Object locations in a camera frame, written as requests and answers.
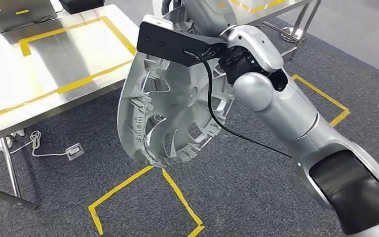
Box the steel workbench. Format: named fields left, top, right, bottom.
left=0, top=3, right=141, bottom=200

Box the white power strip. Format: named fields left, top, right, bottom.
left=0, top=129, right=25, bottom=151

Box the yellow tape table marking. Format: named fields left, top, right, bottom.
left=230, top=0, right=288, bottom=13

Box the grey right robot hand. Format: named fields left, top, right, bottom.
left=161, top=0, right=238, bottom=37

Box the grey floor socket box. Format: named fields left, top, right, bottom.
left=66, top=143, right=85, bottom=161

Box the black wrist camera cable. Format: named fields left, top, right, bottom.
left=183, top=49, right=293, bottom=159

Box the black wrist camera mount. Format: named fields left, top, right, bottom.
left=136, top=14, right=229, bottom=68

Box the silver wheel hubcap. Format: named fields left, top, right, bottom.
left=116, top=6, right=236, bottom=168

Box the white socket cable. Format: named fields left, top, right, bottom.
left=9, top=130, right=69, bottom=158

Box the black case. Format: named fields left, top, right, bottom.
left=58, top=0, right=105, bottom=14

